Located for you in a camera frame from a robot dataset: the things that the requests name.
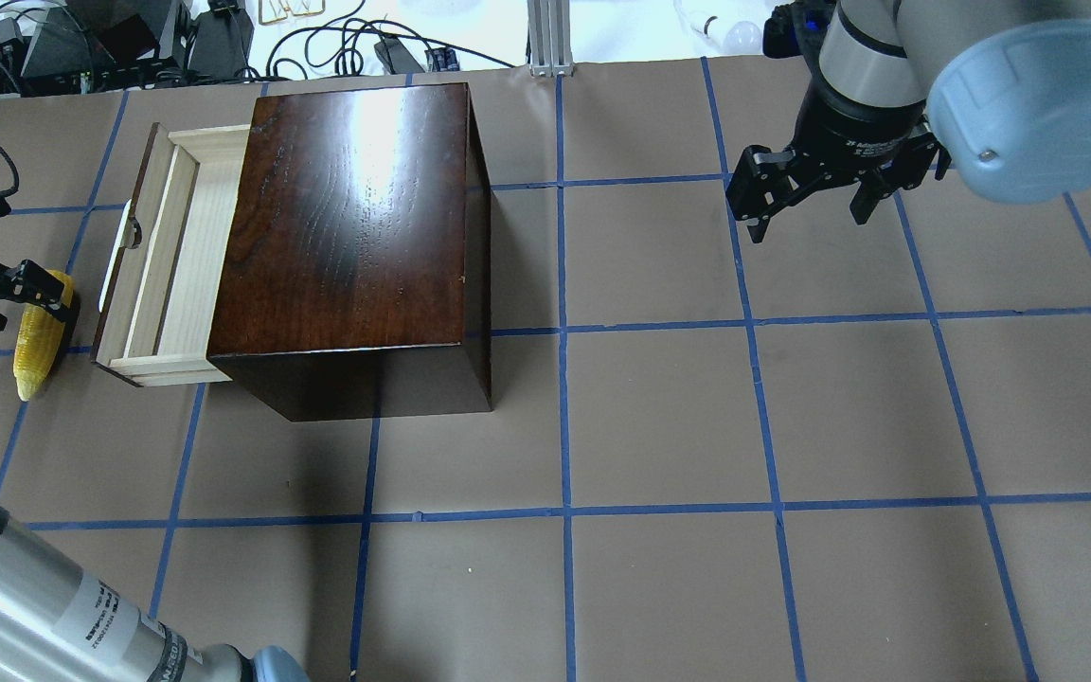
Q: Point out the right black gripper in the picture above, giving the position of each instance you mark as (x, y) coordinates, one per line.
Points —
(850, 130)

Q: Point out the yellow corn cob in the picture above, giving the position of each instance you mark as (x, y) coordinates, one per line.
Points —
(40, 338)

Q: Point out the light wooden drawer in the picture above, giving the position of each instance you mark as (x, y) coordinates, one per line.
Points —
(159, 292)

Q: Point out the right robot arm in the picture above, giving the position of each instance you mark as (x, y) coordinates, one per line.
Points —
(998, 90)

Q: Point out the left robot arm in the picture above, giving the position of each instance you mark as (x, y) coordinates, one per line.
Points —
(58, 621)

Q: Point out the dark wooden drawer cabinet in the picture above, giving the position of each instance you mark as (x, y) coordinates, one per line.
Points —
(356, 274)

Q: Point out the white light bulb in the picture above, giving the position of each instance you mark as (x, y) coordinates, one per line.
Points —
(722, 28)

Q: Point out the black power adapter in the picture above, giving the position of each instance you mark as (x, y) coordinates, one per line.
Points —
(395, 57)

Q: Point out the aluminium frame post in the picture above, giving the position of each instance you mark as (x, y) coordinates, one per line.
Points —
(549, 38)

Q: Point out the gold wire rack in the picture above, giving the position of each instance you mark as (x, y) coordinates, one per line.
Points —
(274, 12)

